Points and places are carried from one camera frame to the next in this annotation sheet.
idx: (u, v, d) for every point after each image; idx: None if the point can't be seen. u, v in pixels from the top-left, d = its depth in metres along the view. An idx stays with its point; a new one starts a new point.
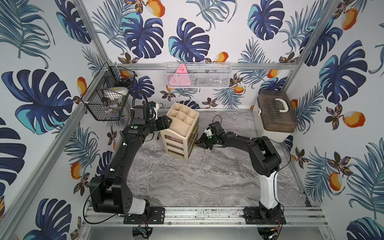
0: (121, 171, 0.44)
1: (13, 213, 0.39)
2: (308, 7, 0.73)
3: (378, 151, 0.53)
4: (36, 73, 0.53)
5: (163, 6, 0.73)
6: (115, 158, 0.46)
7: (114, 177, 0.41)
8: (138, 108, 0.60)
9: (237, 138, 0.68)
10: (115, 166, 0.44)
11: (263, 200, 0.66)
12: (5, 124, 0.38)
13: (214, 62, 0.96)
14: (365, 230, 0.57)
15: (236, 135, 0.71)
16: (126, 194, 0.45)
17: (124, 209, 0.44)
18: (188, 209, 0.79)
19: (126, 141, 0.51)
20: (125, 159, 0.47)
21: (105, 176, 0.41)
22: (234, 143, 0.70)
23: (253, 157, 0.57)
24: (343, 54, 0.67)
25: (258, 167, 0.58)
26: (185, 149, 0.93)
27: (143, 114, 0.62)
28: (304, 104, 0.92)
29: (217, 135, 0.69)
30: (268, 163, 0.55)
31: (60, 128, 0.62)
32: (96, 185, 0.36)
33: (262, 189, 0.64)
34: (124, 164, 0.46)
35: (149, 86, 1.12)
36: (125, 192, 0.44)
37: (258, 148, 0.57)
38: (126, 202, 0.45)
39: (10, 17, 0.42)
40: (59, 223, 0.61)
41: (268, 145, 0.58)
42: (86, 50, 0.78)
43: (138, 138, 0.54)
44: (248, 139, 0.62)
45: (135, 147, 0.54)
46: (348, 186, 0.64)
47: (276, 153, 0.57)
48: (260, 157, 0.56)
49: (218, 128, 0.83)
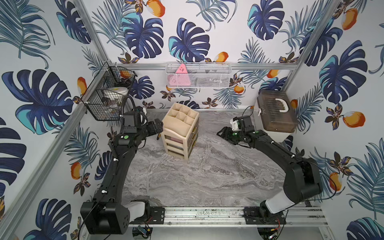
0: (114, 192, 0.40)
1: (13, 213, 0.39)
2: (308, 7, 0.73)
3: (378, 151, 0.53)
4: (36, 73, 0.53)
5: (163, 7, 0.73)
6: (107, 178, 0.42)
7: (108, 199, 0.39)
8: (128, 115, 0.55)
9: (276, 148, 0.54)
10: (107, 187, 0.41)
11: (270, 204, 0.64)
12: (6, 124, 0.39)
13: (214, 62, 0.96)
14: (365, 230, 0.57)
15: (271, 142, 0.58)
16: (123, 213, 0.42)
17: (123, 228, 0.43)
18: (188, 209, 0.79)
19: (117, 156, 0.46)
20: (117, 178, 0.43)
21: (97, 200, 0.38)
22: (270, 151, 0.56)
23: (291, 179, 0.46)
24: (343, 54, 0.67)
25: (292, 191, 0.47)
26: (185, 149, 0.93)
27: (134, 122, 0.56)
28: (304, 105, 0.92)
29: (245, 132, 0.70)
30: (307, 190, 0.46)
31: (60, 128, 0.62)
32: (88, 210, 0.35)
33: (276, 198, 0.60)
34: (117, 184, 0.43)
35: (149, 86, 1.12)
36: (121, 212, 0.41)
37: (301, 172, 0.45)
38: (123, 221, 0.43)
39: (11, 17, 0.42)
40: (59, 223, 0.61)
41: (314, 173, 0.46)
42: (86, 50, 0.78)
43: (130, 148, 0.50)
44: (290, 156, 0.49)
45: (127, 161, 0.49)
46: (348, 186, 0.64)
47: (320, 184, 0.47)
48: (300, 181, 0.45)
49: (247, 124, 0.70)
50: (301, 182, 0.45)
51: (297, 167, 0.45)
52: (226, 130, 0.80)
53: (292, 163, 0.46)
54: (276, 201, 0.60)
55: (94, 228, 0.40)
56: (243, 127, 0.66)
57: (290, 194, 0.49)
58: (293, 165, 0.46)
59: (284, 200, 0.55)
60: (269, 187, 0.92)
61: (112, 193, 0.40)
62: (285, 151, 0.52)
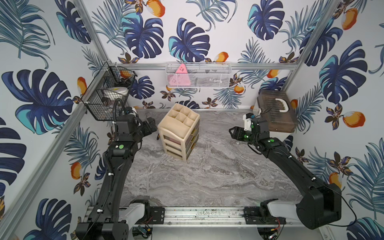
0: (110, 210, 0.39)
1: (13, 213, 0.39)
2: (308, 7, 0.73)
3: (378, 151, 0.53)
4: (36, 73, 0.53)
5: (163, 7, 0.73)
6: (102, 196, 0.40)
7: (104, 219, 0.37)
8: (121, 124, 0.50)
9: (294, 165, 0.49)
10: (103, 205, 0.39)
11: (272, 207, 0.64)
12: (6, 124, 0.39)
13: (214, 62, 0.96)
14: (365, 230, 0.57)
15: (289, 157, 0.52)
16: (122, 228, 0.42)
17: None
18: (188, 209, 0.79)
19: (112, 170, 0.44)
20: (113, 194, 0.41)
21: (93, 220, 0.37)
22: (287, 167, 0.51)
23: (311, 205, 0.42)
24: (343, 54, 0.67)
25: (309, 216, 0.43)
26: (183, 150, 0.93)
27: (128, 128, 0.52)
28: (304, 105, 0.92)
29: (258, 139, 0.64)
30: (325, 218, 0.42)
31: (60, 128, 0.62)
32: (85, 231, 0.39)
33: (282, 205, 0.57)
34: (113, 201, 0.41)
35: (149, 86, 1.12)
36: (120, 230, 0.41)
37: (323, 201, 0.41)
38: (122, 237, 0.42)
39: (10, 17, 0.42)
40: (59, 223, 0.61)
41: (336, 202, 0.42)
42: (86, 50, 0.78)
43: (126, 157, 0.47)
44: (308, 178, 0.44)
45: (123, 175, 0.47)
46: (348, 186, 0.64)
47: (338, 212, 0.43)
48: (320, 209, 0.41)
49: (262, 130, 0.63)
50: (321, 211, 0.41)
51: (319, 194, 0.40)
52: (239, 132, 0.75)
53: (313, 188, 0.41)
54: (281, 209, 0.58)
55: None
56: (257, 132, 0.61)
57: (305, 216, 0.45)
58: (314, 190, 0.41)
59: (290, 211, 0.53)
60: (269, 187, 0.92)
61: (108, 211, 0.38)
62: (304, 171, 0.47)
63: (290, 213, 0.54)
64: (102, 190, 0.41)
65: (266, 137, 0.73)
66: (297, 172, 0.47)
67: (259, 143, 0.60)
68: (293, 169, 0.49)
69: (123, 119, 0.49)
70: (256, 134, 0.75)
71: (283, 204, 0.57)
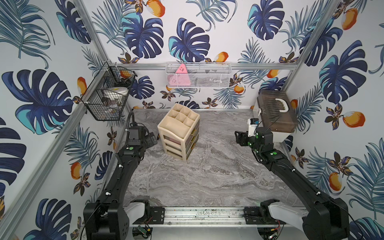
0: (117, 195, 0.42)
1: (13, 213, 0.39)
2: (308, 7, 0.73)
3: (378, 151, 0.53)
4: (36, 73, 0.53)
5: (163, 7, 0.73)
6: (111, 182, 0.44)
7: (111, 201, 0.40)
8: (133, 130, 0.60)
9: (297, 178, 0.49)
10: (111, 189, 0.43)
11: (273, 209, 0.63)
12: (6, 124, 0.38)
13: (214, 62, 0.96)
14: (366, 230, 0.57)
15: (292, 171, 0.51)
16: (124, 219, 0.43)
17: (122, 236, 0.42)
18: (188, 209, 0.79)
19: (123, 163, 0.50)
20: (121, 182, 0.46)
21: (101, 202, 0.40)
22: (291, 180, 0.51)
23: (317, 221, 0.41)
24: (343, 54, 0.67)
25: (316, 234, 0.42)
26: (183, 150, 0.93)
27: (137, 135, 0.61)
28: (304, 105, 0.92)
29: (261, 152, 0.62)
30: (332, 235, 0.40)
31: (60, 128, 0.62)
32: (91, 212, 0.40)
33: (285, 211, 0.56)
34: (120, 188, 0.45)
35: (149, 86, 1.12)
36: (122, 217, 0.42)
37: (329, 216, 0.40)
38: (123, 228, 0.42)
39: (11, 17, 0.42)
40: (59, 223, 0.61)
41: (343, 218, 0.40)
42: (86, 50, 0.78)
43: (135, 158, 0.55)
44: (313, 193, 0.44)
45: (130, 169, 0.52)
46: (348, 186, 0.64)
47: (346, 229, 0.41)
48: (327, 225, 0.40)
49: (267, 142, 0.61)
50: (328, 226, 0.40)
51: (325, 210, 0.39)
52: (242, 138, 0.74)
53: (318, 203, 0.41)
54: (283, 213, 0.57)
55: (93, 233, 0.39)
56: (261, 143, 0.66)
57: (312, 233, 0.43)
58: (319, 205, 0.40)
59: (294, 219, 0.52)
60: (269, 187, 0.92)
61: (115, 194, 0.42)
62: (308, 185, 0.46)
63: (291, 219, 0.54)
64: (112, 177, 0.46)
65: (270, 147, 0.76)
66: (301, 186, 0.47)
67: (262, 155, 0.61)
68: (297, 182, 0.48)
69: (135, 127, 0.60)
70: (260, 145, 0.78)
71: (286, 210, 0.56)
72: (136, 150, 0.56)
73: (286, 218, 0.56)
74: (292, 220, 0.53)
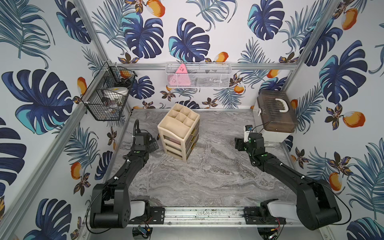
0: (124, 179, 0.47)
1: (13, 213, 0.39)
2: (308, 7, 0.73)
3: (378, 151, 0.53)
4: (36, 73, 0.53)
5: (163, 7, 0.73)
6: (119, 170, 0.50)
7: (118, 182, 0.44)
8: (138, 136, 0.67)
9: (284, 170, 0.53)
10: (119, 176, 0.47)
11: (272, 207, 0.64)
12: (6, 124, 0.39)
13: (214, 62, 0.96)
14: (366, 230, 0.57)
15: (280, 165, 0.57)
16: (127, 205, 0.45)
17: (123, 221, 0.43)
18: (188, 209, 0.79)
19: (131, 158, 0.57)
20: (128, 171, 0.51)
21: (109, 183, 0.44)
22: (279, 172, 0.56)
23: (304, 201, 0.44)
24: (343, 54, 0.67)
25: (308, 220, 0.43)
26: (183, 151, 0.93)
27: (142, 140, 0.68)
28: (304, 105, 0.92)
29: (254, 154, 0.69)
30: (323, 214, 0.42)
31: (60, 128, 0.62)
32: (99, 190, 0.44)
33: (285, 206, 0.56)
34: (127, 175, 0.50)
35: (149, 86, 1.12)
36: (126, 201, 0.44)
37: (314, 196, 0.43)
38: (125, 213, 0.44)
39: (11, 17, 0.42)
40: (59, 223, 0.61)
41: (328, 196, 0.43)
42: (86, 50, 0.78)
43: (141, 164, 0.61)
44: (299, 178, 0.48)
45: (138, 164, 0.59)
46: (348, 186, 0.64)
47: (336, 209, 0.43)
48: (314, 204, 0.42)
49: (259, 145, 0.68)
50: (315, 205, 0.42)
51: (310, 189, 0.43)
52: (238, 143, 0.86)
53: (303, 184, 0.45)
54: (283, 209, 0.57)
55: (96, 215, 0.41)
56: (253, 147, 0.70)
57: (305, 220, 0.45)
58: (304, 186, 0.44)
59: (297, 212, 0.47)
60: (269, 187, 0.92)
61: (123, 179, 0.46)
62: (294, 172, 0.51)
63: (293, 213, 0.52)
64: (120, 168, 0.51)
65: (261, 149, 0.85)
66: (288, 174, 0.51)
67: (255, 158, 0.67)
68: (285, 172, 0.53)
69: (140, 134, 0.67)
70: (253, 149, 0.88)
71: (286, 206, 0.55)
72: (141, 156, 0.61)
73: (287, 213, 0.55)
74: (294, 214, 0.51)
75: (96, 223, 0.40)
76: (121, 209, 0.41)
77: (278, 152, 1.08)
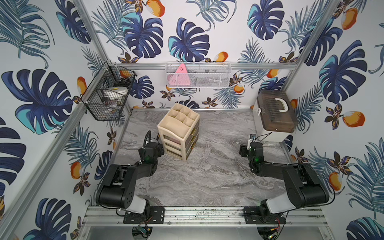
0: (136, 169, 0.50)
1: (13, 213, 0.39)
2: (308, 7, 0.73)
3: (378, 151, 0.53)
4: (36, 73, 0.53)
5: (163, 6, 0.73)
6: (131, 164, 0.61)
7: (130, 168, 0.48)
8: (149, 149, 0.71)
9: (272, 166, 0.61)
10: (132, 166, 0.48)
11: (271, 203, 0.64)
12: (6, 124, 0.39)
13: (214, 62, 0.96)
14: (366, 230, 0.57)
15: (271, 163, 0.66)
16: (132, 188, 0.48)
17: (125, 202, 0.45)
18: (188, 209, 0.79)
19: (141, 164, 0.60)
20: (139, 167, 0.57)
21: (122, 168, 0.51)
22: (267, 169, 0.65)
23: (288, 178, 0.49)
24: (343, 54, 0.67)
25: (295, 197, 0.47)
26: (183, 150, 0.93)
27: (152, 152, 0.73)
28: (304, 105, 0.92)
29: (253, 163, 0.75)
30: (306, 187, 0.46)
31: (60, 128, 0.62)
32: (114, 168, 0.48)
33: (279, 198, 0.58)
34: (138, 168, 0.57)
35: (149, 86, 1.12)
36: (133, 184, 0.48)
37: (295, 173, 0.48)
38: (128, 196, 0.46)
39: (10, 17, 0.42)
40: (59, 223, 0.61)
41: (311, 174, 0.48)
42: (86, 50, 0.78)
43: (148, 174, 0.66)
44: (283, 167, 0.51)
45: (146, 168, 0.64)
46: (348, 186, 0.64)
47: (321, 185, 0.46)
48: (296, 178, 0.47)
49: (258, 153, 0.73)
50: (298, 179, 0.47)
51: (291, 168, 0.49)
52: (242, 149, 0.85)
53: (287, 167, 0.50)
54: (279, 202, 0.59)
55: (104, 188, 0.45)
56: (253, 155, 0.76)
57: (294, 199, 0.48)
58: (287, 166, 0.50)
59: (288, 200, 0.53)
60: (269, 187, 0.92)
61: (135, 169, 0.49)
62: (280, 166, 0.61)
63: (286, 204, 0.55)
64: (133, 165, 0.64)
65: (261, 157, 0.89)
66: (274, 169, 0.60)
67: (253, 165, 0.73)
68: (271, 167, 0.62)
69: (150, 146, 0.71)
70: (252, 157, 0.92)
71: (280, 197, 0.58)
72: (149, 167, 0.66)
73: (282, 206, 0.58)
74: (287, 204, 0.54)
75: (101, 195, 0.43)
76: (128, 185, 0.45)
77: (278, 152, 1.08)
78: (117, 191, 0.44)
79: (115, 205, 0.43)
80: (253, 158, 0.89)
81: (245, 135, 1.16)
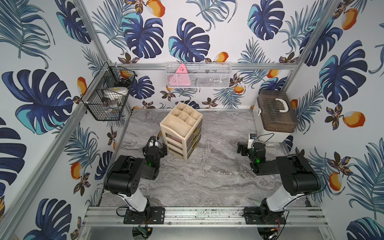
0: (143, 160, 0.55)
1: (13, 213, 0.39)
2: (308, 7, 0.73)
3: (378, 151, 0.53)
4: (36, 73, 0.53)
5: (163, 7, 0.73)
6: None
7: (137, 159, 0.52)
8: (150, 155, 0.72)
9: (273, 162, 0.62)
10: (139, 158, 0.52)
11: (270, 202, 0.65)
12: (6, 124, 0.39)
13: (214, 62, 0.96)
14: (365, 230, 0.57)
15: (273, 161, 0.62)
16: (139, 175, 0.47)
17: (131, 189, 0.48)
18: (188, 209, 0.79)
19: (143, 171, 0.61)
20: None
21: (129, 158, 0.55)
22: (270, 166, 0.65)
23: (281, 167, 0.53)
24: (343, 54, 0.67)
25: (289, 183, 0.49)
26: (184, 149, 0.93)
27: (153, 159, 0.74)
28: (304, 104, 0.92)
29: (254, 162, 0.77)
30: (298, 174, 0.49)
31: (60, 128, 0.62)
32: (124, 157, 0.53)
33: (276, 193, 0.61)
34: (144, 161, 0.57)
35: (149, 86, 1.12)
36: (139, 173, 0.52)
37: (288, 163, 0.52)
38: (134, 183, 0.49)
39: (10, 17, 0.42)
40: (59, 223, 0.61)
41: (303, 163, 0.51)
42: (86, 50, 0.78)
43: (149, 176, 0.68)
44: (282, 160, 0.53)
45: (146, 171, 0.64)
46: (348, 186, 0.64)
47: (313, 172, 0.49)
48: (288, 167, 0.50)
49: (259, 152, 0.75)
50: (290, 168, 0.50)
51: (283, 157, 0.53)
52: (242, 148, 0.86)
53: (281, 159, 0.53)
54: (277, 198, 0.60)
55: (113, 173, 0.48)
56: (255, 156, 0.81)
57: (287, 187, 0.50)
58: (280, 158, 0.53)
59: (284, 192, 0.55)
60: (269, 187, 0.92)
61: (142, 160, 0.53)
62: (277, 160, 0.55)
63: (283, 198, 0.57)
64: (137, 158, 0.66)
65: (262, 158, 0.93)
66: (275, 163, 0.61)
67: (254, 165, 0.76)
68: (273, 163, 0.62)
69: (152, 152, 0.72)
70: (254, 157, 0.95)
71: (277, 192, 0.60)
72: (151, 172, 0.69)
73: (280, 201, 0.58)
74: (283, 197, 0.56)
75: (109, 180, 0.46)
76: (135, 171, 0.49)
77: (278, 152, 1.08)
78: (125, 176, 0.47)
79: (121, 190, 0.46)
80: (255, 157, 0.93)
81: (245, 135, 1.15)
